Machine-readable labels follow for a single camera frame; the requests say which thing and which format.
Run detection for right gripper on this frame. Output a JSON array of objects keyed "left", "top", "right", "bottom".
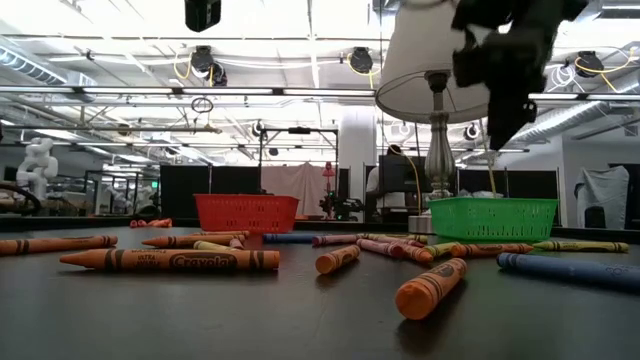
[{"left": 451, "top": 0, "right": 590, "bottom": 152}]

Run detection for black partition panel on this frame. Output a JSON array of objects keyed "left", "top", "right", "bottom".
[
  {"left": 159, "top": 164, "right": 262, "bottom": 220},
  {"left": 457, "top": 168, "right": 560, "bottom": 201}
]

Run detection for long ceiling light bar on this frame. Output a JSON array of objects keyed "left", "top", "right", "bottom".
[
  {"left": 0, "top": 85, "right": 377, "bottom": 97},
  {"left": 527, "top": 91, "right": 640, "bottom": 103}
]

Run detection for green plastic basket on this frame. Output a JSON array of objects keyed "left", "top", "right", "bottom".
[{"left": 427, "top": 196, "right": 559, "bottom": 242}]

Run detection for white shade silver table lamp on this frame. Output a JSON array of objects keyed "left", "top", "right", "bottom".
[{"left": 374, "top": 0, "right": 494, "bottom": 235}]

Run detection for grey cloth cover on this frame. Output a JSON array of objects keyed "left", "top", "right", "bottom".
[{"left": 573, "top": 165, "right": 631, "bottom": 230}]

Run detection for black monitor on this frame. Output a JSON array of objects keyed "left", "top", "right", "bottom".
[{"left": 378, "top": 155, "right": 427, "bottom": 195}]

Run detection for person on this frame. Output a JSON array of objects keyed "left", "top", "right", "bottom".
[{"left": 363, "top": 144, "right": 407, "bottom": 224}]

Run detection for blue crayon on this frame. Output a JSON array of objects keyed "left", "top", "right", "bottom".
[
  {"left": 262, "top": 233, "right": 315, "bottom": 245},
  {"left": 496, "top": 251, "right": 640, "bottom": 292}
]

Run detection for black robot with green lights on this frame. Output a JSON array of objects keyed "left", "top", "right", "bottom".
[{"left": 319, "top": 194, "right": 367, "bottom": 222}]

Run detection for small red lamp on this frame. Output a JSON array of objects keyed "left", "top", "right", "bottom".
[{"left": 322, "top": 162, "right": 336, "bottom": 196}]

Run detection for distant white robots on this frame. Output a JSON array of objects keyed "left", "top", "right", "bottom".
[{"left": 104, "top": 184, "right": 154, "bottom": 214}]

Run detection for red plastic basket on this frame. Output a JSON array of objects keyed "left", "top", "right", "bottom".
[{"left": 193, "top": 193, "right": 301, "bottom": 235}]

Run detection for yellow power cable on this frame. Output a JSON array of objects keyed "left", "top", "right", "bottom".
[{"left": 479, "top": 149, "right": 499, "bottom": 198}]

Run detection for thin yellow cable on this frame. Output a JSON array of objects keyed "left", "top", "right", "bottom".
[{"left": 402, "top": 149, "right": 423, "bottom": 217}]

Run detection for black metal frame stand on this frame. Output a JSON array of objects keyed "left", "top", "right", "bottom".
[{"left": 256, "top": 126, "right": 341, "bottom": 197}]

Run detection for black hose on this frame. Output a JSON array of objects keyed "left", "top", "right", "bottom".
[{"left": 0, "top": 180, "right": 42, "bottom": 217}]

